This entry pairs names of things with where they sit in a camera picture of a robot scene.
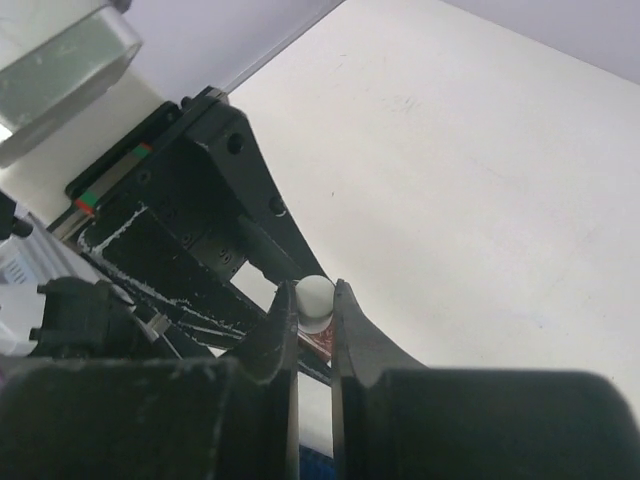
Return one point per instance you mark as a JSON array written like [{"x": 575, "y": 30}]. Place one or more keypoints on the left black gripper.
[{"x": 176, "y": 189}]

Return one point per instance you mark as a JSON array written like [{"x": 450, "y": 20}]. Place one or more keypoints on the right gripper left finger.
[{"x": 228, "y": 417}]

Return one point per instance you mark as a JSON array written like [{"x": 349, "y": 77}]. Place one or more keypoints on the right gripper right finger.
[{"x": 394, "y": 418}]

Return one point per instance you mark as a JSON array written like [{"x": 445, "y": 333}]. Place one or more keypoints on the pink nail polish bottle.
[{"x": 320, "y": 343}]

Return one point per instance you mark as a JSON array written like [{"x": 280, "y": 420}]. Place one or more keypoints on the nail polish brush cap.
[{"x": 315, "y": 297}]

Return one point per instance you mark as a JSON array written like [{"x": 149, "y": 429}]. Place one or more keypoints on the blue plaid sleeve forearm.
[{"x": 314, "y": 465}]

